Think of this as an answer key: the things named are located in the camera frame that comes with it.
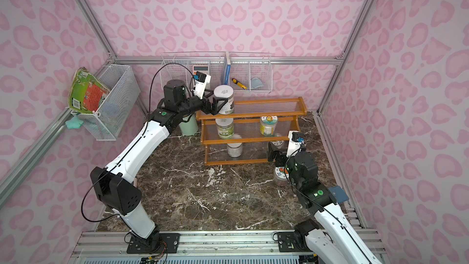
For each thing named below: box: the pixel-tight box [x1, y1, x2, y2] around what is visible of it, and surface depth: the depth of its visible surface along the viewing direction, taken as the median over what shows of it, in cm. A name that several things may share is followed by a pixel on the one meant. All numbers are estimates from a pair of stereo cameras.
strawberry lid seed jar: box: [273, 166, 290, 181], surface depth 85 cm
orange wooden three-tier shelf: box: [196, 97, 308, 166], surface depth 90 cm
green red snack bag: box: [68, 66, 110, 114], surface depth 73 cm
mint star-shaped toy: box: [64, 114, 84, 129], surface depth 64 cm
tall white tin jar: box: [213, 84, 235, 115], surface depth 77 cm
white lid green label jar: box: [214, 117, 235, 140], surface depth 84 cm
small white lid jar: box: [226, 142, 243, 158], surface depth 94 cm
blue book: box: [224, 51, 231, 85], surface depth 88 cm
